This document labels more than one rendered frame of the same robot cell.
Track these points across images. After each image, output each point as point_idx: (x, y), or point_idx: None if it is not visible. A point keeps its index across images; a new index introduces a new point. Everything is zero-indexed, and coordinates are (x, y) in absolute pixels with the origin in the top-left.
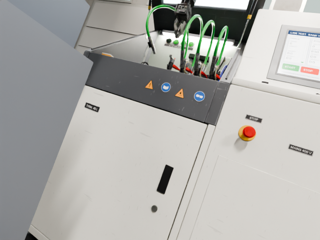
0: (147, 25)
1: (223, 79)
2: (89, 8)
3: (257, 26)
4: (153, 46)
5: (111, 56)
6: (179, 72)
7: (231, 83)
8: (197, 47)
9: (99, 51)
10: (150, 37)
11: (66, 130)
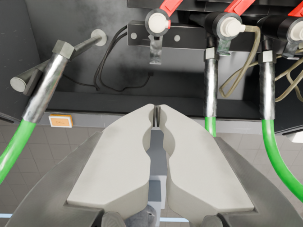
0: (9, 170)
1: (277, 134)
2: (161, 200)
3: None
4: (59, 81)
5: (71, 122)
6: None
7: (286, 135)
8: (263, 138)
9: (14, 113)
10: (41, 117)
11: (165, 151)
